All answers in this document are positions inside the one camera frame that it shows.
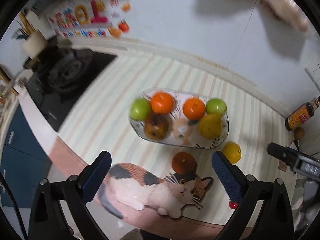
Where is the soy sauce bottle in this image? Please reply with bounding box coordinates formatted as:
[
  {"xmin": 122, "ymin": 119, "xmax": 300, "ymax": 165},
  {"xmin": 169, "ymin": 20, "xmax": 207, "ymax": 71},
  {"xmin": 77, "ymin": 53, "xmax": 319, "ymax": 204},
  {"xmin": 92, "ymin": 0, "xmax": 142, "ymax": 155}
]
[{"xmin": 285, "ymin": 97, "xmax": 319, "ymax": 131}]

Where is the large yellow lemon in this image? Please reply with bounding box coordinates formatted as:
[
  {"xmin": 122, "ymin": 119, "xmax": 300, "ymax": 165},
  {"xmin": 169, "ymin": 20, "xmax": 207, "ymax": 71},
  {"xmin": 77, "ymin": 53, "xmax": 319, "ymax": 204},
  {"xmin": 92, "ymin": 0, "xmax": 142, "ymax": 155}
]
[{"xmin": 199, "ymin": 113, "xmax": 222, "ymax": 139}]

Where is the red cherry tomato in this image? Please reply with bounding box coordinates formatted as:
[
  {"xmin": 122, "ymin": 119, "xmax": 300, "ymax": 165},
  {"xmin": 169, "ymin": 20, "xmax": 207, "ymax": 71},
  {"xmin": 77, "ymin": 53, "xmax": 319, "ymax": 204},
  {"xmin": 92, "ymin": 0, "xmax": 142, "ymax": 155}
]
[{"xmin": 229, "ymin": 200, "xmax": 239, "ymax": 210}]

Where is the white wall socket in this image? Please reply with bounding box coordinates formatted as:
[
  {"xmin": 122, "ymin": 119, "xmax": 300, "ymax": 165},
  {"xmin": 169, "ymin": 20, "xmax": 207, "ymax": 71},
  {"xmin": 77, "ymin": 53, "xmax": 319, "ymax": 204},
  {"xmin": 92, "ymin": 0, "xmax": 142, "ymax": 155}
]
[{"xmin": 305, "ymin": 53, "xmax": 320, "ymax": 83}]

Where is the right green apple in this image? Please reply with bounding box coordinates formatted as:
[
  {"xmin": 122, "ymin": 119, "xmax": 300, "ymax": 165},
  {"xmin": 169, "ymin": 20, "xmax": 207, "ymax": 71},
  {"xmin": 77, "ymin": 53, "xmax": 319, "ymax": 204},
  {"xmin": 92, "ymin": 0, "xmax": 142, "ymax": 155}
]
[{"xmin": 206, "ymin": 98, "xmax": 227, "ymax": 116}]

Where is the striped cat table mat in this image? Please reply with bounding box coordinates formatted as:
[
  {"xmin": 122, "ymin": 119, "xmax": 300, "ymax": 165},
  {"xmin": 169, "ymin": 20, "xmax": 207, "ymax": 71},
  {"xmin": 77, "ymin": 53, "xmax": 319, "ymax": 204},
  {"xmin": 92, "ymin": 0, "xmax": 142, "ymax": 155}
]
[{"xmin": 48, "ymin": 52, "xmax": 297, "ymax": 230}]

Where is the orange tangerine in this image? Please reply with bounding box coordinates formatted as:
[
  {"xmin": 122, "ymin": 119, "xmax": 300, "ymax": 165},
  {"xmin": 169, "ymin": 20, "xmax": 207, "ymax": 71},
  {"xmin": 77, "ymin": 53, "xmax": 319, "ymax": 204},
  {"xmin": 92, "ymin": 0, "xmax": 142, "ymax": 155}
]
[
  {"xmin": 150, "ymin": 92, "xmax": 175, "ymax": 114},
  {"xmin": 182, "ymin": 98, "xmax": 206, "ymax": 120}
]

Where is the beige utensil holder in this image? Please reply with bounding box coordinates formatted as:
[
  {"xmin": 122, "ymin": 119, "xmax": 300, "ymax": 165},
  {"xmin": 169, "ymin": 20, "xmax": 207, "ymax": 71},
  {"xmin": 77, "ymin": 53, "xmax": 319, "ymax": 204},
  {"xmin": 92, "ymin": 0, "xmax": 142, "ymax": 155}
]
[{"xmin": 22, "ymin": 30, "xmax": 49, "ymax": 59}]

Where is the patterned ceramic fruit plate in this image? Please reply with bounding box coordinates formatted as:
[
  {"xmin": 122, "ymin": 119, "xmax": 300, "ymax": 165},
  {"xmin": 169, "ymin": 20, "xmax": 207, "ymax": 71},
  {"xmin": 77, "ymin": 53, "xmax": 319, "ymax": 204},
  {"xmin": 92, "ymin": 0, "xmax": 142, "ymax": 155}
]
[{"xmin": 129, "ymin": 87, "xmax": 229, "ymax": 150}]

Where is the dark orange persimmon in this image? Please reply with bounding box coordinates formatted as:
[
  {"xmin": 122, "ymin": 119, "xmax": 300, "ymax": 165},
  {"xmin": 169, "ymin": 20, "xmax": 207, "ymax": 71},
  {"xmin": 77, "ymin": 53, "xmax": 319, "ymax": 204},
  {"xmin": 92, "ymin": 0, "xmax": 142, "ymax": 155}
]
[{"xmin": 171, "ymin": 152, "xmax": 197, "ymax": 175}]

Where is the right orange tangerine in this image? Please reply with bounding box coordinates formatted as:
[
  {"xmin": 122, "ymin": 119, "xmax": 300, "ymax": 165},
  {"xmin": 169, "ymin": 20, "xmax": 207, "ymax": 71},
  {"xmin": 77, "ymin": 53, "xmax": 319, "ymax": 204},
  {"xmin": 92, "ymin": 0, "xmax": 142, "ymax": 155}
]
[{"xmin": 182, "ymin": 98, "xmax": 206, "ymax": 120}]

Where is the blue cabinet front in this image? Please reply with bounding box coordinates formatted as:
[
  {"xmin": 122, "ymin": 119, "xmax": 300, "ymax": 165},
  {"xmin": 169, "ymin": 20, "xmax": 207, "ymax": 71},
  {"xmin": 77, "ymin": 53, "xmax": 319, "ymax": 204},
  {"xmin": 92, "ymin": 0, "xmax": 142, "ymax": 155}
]
[{"xmin": 1, "ymin": 106, "xmax": 52, "ymax": 209}]

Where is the brown kiwi fruit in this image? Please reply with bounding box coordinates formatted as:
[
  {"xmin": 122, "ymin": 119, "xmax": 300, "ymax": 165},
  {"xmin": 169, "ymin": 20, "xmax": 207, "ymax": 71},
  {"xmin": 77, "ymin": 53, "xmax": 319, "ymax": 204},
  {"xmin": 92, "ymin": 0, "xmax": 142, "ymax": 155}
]
[{"xmin": 293, "ymin": 127, "xmax": 305, "ymax": 140}]

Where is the small yellow lemon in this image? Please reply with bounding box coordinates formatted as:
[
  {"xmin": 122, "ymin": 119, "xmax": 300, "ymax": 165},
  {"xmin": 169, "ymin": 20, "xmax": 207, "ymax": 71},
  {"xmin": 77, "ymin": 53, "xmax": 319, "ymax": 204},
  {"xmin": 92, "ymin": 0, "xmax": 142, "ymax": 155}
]
[{"xmin": 222, "ymin": 142, "xmax": 242, "ymax": 164}]

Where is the colourful wall sticker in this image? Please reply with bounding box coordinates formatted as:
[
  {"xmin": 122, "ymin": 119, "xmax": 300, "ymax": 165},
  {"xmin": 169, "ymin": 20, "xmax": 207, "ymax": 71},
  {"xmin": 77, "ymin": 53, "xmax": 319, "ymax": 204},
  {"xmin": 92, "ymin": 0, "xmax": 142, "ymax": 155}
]
[{"xmin": 46, "ymin": 0, "xmax": 132, "ymax": 38}]

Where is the left green apple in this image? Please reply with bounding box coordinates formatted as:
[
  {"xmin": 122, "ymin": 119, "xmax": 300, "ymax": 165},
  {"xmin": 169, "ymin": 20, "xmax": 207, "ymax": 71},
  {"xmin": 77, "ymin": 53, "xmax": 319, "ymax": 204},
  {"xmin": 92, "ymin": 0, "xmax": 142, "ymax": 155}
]
[{"xmin": 130, "ymin": 98, "xmax": 151, "ymax": 121}]

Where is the left orange tangerine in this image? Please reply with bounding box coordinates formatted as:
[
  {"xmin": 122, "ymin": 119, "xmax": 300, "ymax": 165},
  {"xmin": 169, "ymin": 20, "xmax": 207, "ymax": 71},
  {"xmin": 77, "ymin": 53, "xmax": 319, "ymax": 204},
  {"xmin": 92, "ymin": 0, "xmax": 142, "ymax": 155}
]
[{"xmin": 150, "ymin": 92, "xmax": 175, "ymax": 114}]

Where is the green apple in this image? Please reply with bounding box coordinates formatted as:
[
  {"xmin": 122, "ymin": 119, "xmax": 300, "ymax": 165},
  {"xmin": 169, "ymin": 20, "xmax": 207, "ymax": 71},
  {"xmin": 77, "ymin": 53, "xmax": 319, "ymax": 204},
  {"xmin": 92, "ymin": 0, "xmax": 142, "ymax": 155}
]
[
  {"xmin": 130, "ymin": 98, "xmax": 151, "ymax": 121},
  {"xmin": 206, "ymin": 98, "xmax": 227, "ymax": 116}
]

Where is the black gas stove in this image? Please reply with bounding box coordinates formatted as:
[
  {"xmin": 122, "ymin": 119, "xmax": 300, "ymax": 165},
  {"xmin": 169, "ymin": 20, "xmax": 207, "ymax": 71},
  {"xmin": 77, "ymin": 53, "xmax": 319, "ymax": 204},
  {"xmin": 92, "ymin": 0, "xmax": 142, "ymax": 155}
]
[{"xmin": 26, "ymin": 48, "xmax": 117, "ymax": 132}]

